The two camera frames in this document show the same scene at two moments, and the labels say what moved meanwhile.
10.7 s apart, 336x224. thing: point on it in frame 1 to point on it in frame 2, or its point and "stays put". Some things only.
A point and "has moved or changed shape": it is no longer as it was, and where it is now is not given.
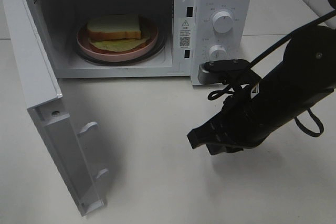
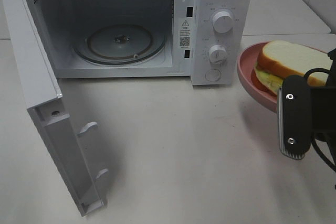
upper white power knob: [222, 22] stays put
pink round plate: [147, 31] to [247, 61]
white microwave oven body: [143, 25] stays put
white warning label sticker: [185, 33] stays put
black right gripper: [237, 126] to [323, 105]
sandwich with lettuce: [116, 33] has moved or changed shape
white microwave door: [45, 104] stays put
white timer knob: [218, 52] stays put
